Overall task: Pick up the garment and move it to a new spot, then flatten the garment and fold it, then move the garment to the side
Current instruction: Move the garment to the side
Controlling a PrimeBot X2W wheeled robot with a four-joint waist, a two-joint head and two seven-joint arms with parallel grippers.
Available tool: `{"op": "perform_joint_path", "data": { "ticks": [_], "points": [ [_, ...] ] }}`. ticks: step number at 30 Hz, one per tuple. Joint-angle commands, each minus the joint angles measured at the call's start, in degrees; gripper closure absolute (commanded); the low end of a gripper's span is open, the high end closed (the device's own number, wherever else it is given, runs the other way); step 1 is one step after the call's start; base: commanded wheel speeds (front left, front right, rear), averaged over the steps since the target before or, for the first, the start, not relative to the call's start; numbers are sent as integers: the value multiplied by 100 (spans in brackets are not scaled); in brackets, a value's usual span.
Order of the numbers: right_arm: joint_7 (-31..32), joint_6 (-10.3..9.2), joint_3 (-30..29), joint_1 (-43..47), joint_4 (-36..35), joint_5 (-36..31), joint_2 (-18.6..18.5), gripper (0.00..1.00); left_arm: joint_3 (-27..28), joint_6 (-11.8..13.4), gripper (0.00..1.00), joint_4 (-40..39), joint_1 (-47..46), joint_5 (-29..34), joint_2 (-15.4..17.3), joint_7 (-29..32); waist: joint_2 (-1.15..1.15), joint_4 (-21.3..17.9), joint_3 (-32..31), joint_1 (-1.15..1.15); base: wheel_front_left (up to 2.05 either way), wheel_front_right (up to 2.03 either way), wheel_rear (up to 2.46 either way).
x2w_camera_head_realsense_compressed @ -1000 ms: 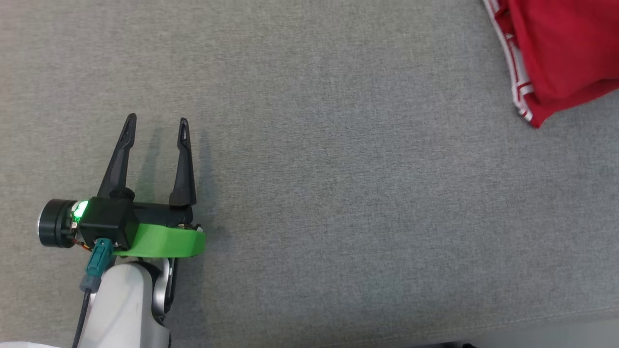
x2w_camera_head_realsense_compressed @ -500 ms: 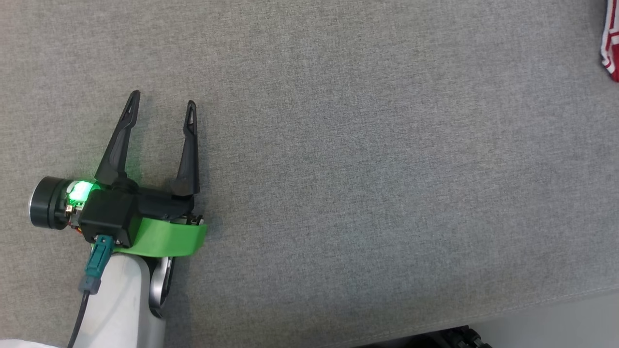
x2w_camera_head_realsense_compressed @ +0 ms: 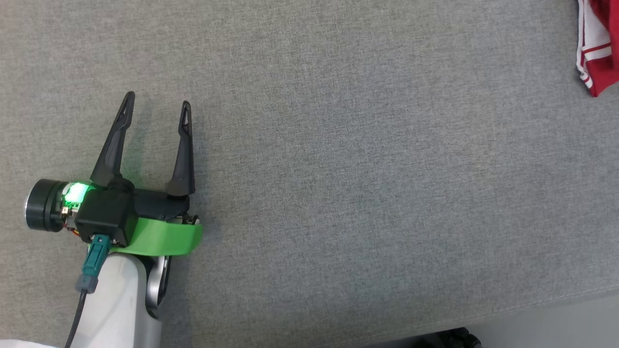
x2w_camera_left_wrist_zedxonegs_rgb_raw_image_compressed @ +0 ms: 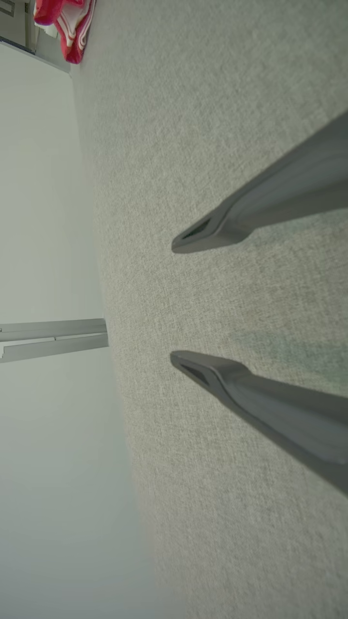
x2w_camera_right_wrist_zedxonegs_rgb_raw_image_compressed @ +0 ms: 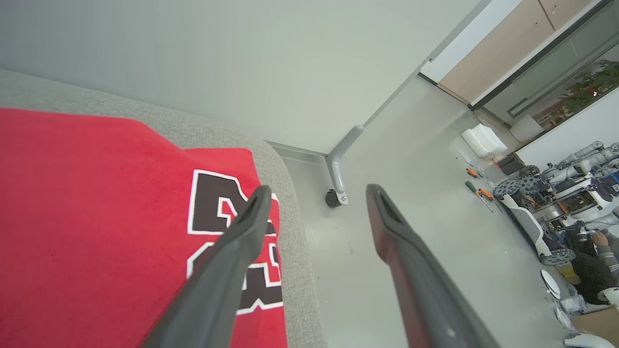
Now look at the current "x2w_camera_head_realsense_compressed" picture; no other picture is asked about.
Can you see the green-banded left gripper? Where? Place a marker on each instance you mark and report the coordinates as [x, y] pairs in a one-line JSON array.
[[164, 239]]

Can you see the red basketball jersey number 23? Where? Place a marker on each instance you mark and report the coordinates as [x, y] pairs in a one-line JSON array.
[[604, 43]]

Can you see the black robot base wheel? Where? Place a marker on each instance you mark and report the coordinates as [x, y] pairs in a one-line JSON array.
[[449, 339]]

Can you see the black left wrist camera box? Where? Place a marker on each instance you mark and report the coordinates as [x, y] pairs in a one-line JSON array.
[[104, 215]]

